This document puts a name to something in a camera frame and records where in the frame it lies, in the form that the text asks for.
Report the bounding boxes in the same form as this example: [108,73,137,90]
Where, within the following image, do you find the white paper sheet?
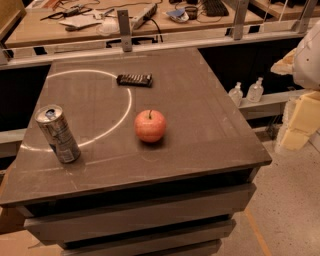
[60,15,102,27]

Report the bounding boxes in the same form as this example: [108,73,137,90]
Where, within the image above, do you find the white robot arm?
[271,21,320,151]

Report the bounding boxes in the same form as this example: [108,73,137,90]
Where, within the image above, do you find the red apple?
[134,110,166,143]

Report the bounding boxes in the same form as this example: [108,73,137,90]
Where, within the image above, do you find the clear sanitizer bottle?
[246,77,264,103]
[228,82,243,107]

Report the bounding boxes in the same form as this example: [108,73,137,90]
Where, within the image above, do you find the grey power strip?
[131,3,158,30]

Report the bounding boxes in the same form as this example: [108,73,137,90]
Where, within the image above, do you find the silver redbull can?
[35,105,81,164]

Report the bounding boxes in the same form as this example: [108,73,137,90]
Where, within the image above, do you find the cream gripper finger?
[279,91,320,151]
[271,49,296,75]

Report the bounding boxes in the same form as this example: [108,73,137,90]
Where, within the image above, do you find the grey drawer cabinet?
[1,49,271,256]

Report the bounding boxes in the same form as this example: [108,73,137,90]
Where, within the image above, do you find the right clear sanitizer bottle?
[246,77,264,103]

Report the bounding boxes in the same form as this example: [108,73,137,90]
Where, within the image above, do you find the blue white packet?
[167,8,189,23]

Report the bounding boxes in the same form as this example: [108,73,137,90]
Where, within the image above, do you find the metal rail frame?
[1,0,320,69]

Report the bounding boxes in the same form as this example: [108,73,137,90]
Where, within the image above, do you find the wooden background desk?
[4,0,264,49]

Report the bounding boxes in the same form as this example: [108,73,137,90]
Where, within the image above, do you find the left clear sanitizer bottle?
[228,82,243,107]

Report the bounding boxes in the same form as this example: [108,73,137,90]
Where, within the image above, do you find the black keyboard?
[202,0,229,17]

